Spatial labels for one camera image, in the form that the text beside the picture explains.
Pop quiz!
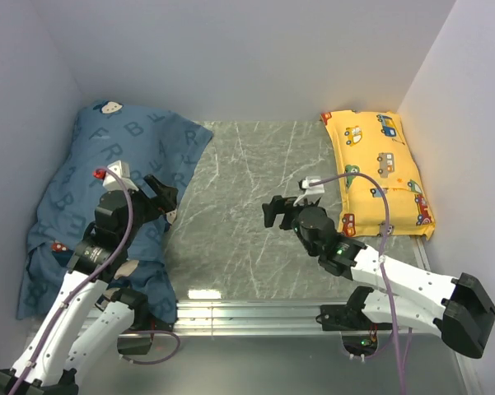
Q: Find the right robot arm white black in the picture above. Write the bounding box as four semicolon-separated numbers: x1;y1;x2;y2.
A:
262;195;495;359

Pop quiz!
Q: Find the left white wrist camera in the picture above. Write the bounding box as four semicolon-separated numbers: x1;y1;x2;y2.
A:
93;160;138;192

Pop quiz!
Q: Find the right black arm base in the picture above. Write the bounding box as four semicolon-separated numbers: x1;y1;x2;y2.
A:
315;286;378;359

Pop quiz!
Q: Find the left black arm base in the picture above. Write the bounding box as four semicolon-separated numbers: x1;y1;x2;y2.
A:
117;318;174;356

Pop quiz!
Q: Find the blue cartoon letter pillowcase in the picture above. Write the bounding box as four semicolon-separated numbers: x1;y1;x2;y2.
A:
16;99;213;323

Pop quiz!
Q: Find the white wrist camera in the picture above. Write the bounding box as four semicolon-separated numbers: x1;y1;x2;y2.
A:
293;176;325;207
93;160;138;192

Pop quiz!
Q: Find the aluminium mounting rail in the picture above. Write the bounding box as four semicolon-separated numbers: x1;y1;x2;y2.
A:
82;300;437;338

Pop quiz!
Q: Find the yellow car print pillow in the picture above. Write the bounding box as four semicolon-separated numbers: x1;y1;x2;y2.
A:
320;110;436;239

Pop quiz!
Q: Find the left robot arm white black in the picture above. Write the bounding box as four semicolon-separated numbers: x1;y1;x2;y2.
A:
0;169;178;394

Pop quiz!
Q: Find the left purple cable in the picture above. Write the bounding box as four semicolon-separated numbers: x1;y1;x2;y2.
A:
6;165;182;395

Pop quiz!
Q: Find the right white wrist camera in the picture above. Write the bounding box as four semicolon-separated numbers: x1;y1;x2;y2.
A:
293;176;325;207

